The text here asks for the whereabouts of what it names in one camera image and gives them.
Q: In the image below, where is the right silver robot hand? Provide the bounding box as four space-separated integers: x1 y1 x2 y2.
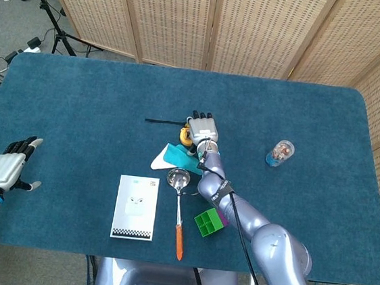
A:
182 109 222 160

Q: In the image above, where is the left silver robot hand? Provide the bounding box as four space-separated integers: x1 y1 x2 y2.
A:
0 132 47 196

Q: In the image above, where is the yellow tape measure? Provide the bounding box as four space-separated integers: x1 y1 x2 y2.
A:
142 116 196 148

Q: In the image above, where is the teal and white cloth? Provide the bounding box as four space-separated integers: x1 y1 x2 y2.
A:
150 141 207 177

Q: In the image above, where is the clear bottle with blue base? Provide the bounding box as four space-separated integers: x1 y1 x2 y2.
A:
264 138 296 171

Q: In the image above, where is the purple plastic block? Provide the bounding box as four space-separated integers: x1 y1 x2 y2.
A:
216 209 232 228

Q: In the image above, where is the blue carpet table mat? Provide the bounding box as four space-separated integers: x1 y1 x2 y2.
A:
0 48 380 285

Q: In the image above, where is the green compartment block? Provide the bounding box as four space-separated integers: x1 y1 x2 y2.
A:
192 206 227 240

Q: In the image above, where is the white booklet with checkered edge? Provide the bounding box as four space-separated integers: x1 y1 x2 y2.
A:
110 174 161 244

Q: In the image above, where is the wicker folding screen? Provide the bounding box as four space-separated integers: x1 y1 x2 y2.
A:
8 0 380 285

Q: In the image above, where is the black power brick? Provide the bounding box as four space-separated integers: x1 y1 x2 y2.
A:
3 49 21 64

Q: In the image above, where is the grey-blue robot torso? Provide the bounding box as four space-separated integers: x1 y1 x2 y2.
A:
93 256 241 285

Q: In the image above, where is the black tripod stand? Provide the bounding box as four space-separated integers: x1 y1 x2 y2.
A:
11 0 109 60

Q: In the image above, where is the steel ladle with orange handle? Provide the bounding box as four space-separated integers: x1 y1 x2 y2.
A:
158 166 193 261

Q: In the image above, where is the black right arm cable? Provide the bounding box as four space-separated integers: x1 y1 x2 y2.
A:
185 136 287 285

